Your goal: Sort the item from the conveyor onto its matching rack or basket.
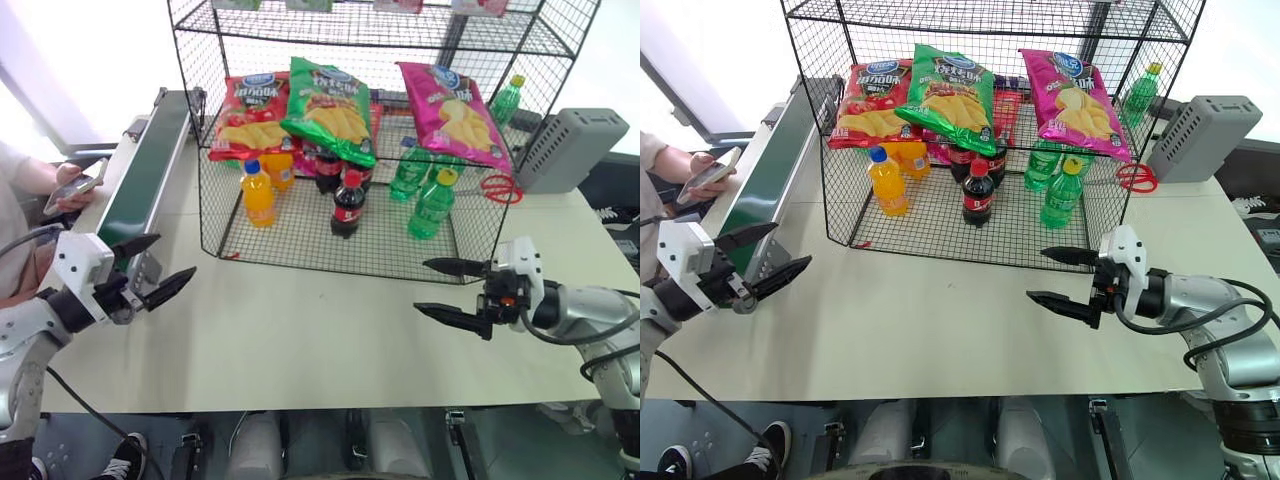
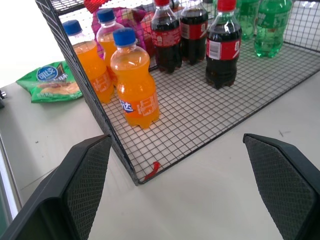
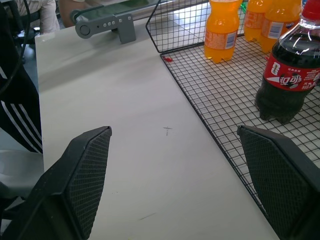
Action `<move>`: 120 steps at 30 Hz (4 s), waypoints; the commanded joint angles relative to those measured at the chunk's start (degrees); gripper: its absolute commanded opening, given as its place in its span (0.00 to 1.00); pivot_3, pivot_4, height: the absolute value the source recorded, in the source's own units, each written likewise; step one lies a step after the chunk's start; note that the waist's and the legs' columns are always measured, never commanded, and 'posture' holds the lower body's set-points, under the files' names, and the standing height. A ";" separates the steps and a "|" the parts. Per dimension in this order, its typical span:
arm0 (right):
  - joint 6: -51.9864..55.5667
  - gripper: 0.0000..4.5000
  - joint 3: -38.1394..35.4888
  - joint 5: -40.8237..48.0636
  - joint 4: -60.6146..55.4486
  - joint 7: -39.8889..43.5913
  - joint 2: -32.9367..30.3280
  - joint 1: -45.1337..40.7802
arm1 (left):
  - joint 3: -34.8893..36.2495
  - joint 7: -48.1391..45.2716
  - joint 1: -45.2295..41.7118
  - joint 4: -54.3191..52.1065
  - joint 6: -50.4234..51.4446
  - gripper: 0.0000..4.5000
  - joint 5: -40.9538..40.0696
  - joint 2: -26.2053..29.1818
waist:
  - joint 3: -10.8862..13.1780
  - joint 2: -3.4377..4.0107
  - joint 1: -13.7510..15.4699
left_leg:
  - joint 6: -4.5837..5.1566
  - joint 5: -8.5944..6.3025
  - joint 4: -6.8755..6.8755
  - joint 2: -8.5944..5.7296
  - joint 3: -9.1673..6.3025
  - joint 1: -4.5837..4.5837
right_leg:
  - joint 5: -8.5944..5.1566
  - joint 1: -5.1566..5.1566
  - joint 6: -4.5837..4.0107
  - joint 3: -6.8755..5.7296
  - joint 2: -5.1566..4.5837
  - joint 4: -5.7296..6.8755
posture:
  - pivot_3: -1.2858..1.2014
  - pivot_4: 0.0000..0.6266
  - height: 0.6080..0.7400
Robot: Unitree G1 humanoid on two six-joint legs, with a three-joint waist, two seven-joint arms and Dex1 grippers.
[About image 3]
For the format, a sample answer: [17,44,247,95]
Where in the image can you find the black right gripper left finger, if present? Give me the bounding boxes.
[0,125,113,240]

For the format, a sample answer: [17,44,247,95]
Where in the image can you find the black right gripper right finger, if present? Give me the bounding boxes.
[236,124,320,240]

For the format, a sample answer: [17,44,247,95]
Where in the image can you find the grey conveyor belt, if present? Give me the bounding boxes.
[69,0,161,45]

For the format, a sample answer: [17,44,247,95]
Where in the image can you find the person in black striped pants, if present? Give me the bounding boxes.
[0,2,43,154]

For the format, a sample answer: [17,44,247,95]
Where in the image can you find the dark cola bottle red label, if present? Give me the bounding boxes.
[254,0,320,125]

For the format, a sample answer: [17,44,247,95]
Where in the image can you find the orange soda bottle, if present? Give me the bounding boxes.
[243,0,274,43]
[203,0,244,64]
[259,0,303,54]

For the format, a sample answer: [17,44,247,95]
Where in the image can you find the person in white shirt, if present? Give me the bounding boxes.
[14,0,61,35]

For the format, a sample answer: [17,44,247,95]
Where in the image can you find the black wire mesh basket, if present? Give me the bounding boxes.
[145,0,320,230]

